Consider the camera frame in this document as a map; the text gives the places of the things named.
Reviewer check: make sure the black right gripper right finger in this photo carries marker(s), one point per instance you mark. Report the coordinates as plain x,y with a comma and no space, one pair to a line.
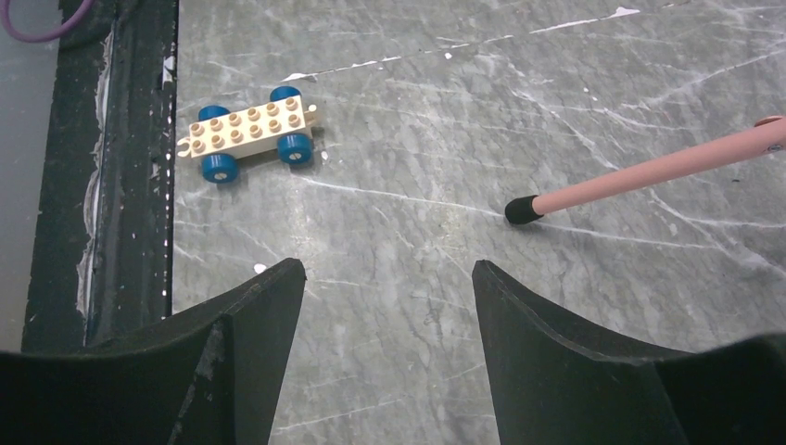
558,378

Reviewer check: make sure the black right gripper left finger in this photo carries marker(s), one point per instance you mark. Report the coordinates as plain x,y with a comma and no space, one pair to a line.
211,374

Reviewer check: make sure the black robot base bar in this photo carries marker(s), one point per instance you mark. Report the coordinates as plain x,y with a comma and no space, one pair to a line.
102,255

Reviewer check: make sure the pink music stand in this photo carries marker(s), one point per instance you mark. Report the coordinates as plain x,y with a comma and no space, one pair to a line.
766,137

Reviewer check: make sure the white blue toy brick car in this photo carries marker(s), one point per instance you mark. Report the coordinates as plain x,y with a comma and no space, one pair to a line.
221,137

